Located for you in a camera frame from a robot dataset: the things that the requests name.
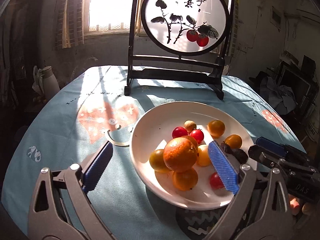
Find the red cherry tomato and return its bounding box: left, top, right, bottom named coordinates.
left=209, top=172, right=225, bottom=190
left=171, top=126, right=188, bottom=138
left=189, top=129, right=204, bottom=144

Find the white round plate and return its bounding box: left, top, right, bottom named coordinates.
left=130, top=101, right=253, bottom=210

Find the left window curtain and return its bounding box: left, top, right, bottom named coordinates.
left=54, top=0, right=84, bottom=50

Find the orange fruit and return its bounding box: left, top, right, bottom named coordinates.
left=207, top=120, right=226, bottom=138

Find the window curtain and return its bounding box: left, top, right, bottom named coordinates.
left=54, top=0, right=84, bottom=50
left=212, top=0, right=239, bottom=57

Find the right window curtain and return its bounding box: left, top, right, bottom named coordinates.
left=212, top=0, right=239, bottom=57

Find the white jug with cloth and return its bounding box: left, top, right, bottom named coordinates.
left=32, top=66, right=60, bottom=101

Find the dark water chestnut front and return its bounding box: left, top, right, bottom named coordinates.
left=220, top=142, right=248, bottom=164

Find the person's right hand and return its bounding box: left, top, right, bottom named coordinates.
left=288, top=194, right=318, bottom=217

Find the small yellow-green kumquat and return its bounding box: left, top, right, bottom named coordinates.
left=184, top=120, right=197, bottom=133

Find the large bumpy mandarin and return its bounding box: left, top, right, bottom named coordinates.
left=163, top=137, right=197, bottom=172

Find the small yellow orange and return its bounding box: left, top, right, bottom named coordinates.
left=196, top=145, right=212, bottom=167

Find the yellow-orange fruit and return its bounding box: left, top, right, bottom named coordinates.
left=149, top=149, right=171, bottom=173

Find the round painted table screen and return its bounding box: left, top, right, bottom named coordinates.
left=124, top=0, right=235, bottom=100

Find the large orange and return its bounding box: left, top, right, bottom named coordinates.
left=172, top=167, right=199, bottom=191
left=223, top=134, right=242, bottom=149

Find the dark clutter pile right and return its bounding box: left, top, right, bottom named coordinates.
left=248, top=55, right=320, bottom=120

